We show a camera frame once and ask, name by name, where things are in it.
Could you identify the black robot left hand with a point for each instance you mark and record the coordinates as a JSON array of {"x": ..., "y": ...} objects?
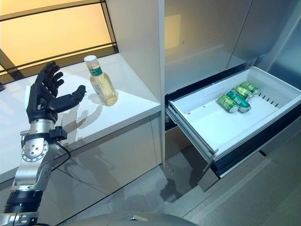
[{"x": 42, "y": 99}]

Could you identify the dark green drink can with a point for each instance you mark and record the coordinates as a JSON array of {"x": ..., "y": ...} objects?
[{"x": 240, "y": 102}]

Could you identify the white counter cabinet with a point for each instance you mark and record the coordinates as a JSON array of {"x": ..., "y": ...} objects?
[{"x": 105, "y": 160}]

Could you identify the clear tea bottle white cap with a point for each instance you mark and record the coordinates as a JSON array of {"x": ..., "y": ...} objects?
[{"x": 102, "y": 89}]

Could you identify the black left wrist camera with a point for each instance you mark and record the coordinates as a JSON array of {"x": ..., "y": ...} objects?
[{"x": 58, "y": 134}]

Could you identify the tall white cabinet panel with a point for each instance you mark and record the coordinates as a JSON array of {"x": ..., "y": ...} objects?
[{"x": 136, "y": 35}]

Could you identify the stainless steel fridge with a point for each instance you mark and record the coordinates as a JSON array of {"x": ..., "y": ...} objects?
[{"x": 200, "y": 35}]

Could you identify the backlit yellow window black frame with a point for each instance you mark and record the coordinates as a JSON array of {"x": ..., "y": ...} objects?
[{"x": 47, "y": 35}]

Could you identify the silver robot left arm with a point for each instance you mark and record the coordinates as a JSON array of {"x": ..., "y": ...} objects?
[{"x": 30, "y": 150}]

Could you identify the grey robot body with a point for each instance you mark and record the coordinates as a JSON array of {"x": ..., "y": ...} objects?
[{"x": 117, "y": 222}]

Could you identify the brushed silver side panel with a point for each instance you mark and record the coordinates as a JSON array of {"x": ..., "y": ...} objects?
[{"x": 289, "y": 35}]

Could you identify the fridge drawer with white tub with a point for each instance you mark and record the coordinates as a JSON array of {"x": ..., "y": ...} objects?
[{"x": 200, "y": 117}]

